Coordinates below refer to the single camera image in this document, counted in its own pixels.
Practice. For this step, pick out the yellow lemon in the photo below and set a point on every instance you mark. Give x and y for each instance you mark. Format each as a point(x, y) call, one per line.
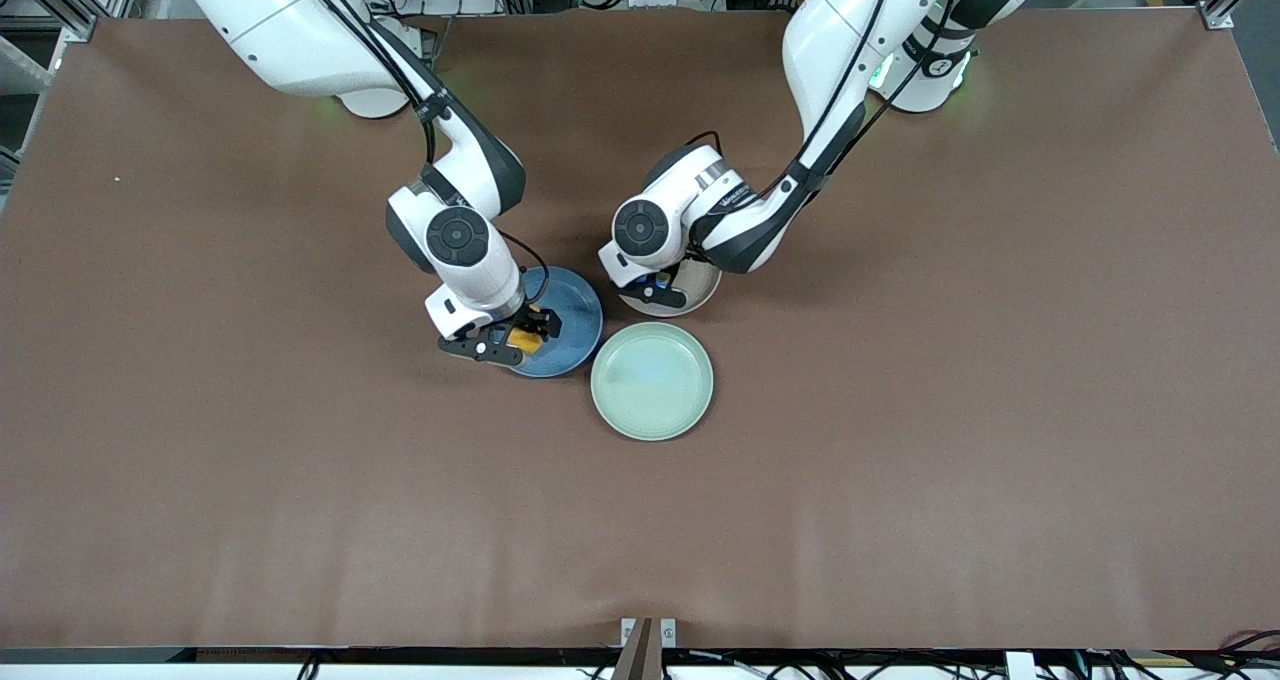
point(526, 341)

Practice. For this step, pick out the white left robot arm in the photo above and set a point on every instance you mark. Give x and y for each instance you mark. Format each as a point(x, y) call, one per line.
point(840, 50)

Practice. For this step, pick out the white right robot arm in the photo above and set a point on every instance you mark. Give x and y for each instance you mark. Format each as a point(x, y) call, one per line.
point(290, 30)

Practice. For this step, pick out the blue plate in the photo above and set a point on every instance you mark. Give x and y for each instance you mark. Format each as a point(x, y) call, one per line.
point(575, 320)

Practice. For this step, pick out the beige plate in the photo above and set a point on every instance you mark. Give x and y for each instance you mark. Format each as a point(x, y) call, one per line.
point(700, 290)

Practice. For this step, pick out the light green plate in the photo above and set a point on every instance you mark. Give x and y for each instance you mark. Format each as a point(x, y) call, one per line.
point(652, 382)

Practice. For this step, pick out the metal bracket with brown strip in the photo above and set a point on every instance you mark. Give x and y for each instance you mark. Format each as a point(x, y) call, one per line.
point(647, 645)

